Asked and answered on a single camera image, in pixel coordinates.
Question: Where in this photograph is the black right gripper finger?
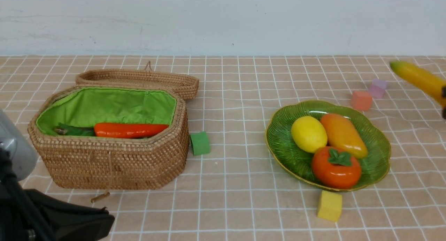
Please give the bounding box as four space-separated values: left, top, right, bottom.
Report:
441 86 446 120

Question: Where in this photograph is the yellow banana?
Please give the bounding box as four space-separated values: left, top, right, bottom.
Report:
389 60 446 106

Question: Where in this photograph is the orange mango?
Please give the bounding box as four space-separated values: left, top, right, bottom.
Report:
319 113 368 159

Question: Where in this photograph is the orange persimmon with leaf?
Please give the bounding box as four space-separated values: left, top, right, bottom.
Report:
311 146 362 189

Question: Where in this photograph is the yellow lemon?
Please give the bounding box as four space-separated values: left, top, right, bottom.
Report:
291 116 328 153

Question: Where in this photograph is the orange carrot with leaves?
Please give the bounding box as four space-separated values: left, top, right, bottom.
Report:
53 123 169 139

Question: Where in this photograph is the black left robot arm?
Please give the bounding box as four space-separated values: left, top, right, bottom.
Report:
0 111 115 241

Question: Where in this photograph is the pink foam cube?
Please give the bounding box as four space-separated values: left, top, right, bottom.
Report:
368 79 387 99

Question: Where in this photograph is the orange foam cube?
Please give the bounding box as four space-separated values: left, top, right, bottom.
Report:
351 90 373 111

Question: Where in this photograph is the green glass plate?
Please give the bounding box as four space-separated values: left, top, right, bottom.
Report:
264 100 391 191

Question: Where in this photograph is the yellow foam cube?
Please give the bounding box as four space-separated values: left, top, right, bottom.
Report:
317 190 343 222

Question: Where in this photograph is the beige checked tablecloth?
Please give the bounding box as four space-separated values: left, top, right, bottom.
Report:
0 55 446 241

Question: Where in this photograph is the green foam cube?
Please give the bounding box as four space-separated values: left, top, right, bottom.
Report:
190 131 211 156

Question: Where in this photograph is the woven basket lid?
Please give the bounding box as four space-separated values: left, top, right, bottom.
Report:
75 61 199 100

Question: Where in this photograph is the wooden basket toggle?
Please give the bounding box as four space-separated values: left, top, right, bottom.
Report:
90 191 110 203

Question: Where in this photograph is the woven rattan basket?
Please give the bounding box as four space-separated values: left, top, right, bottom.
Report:
28 85 189 190

